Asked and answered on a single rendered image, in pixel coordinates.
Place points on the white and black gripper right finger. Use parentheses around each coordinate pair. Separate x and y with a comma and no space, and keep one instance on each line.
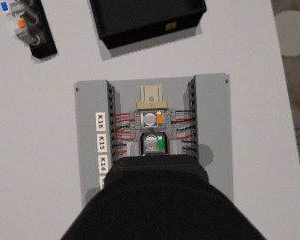
(172,145)

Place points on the grey mounting plate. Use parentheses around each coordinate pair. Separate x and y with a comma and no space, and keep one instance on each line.
(173,89)

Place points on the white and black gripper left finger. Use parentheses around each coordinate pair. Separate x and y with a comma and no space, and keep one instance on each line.
(135,147)

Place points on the black rectangular tray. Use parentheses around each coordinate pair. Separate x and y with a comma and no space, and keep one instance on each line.
(123,22)

